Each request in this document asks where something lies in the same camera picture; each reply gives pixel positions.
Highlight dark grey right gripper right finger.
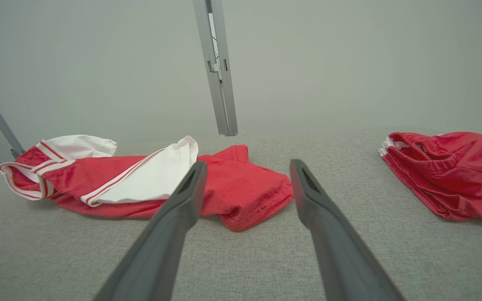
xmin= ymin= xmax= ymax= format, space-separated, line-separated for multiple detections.
xmin=290 ymin=159 xmax=405 ymax=301

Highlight red shorts with white stripe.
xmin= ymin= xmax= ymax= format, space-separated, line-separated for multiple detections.
xmin=378 ymin=132 xmax=482 ymax=222

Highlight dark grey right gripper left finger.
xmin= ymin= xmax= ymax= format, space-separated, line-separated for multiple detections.
xmin=94 ymin=161 xmax=208 ymax=301

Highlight red and white jersey shirt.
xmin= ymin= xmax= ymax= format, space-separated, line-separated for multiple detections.
xmin=0 ymin=135 xmax=295 ymax=232

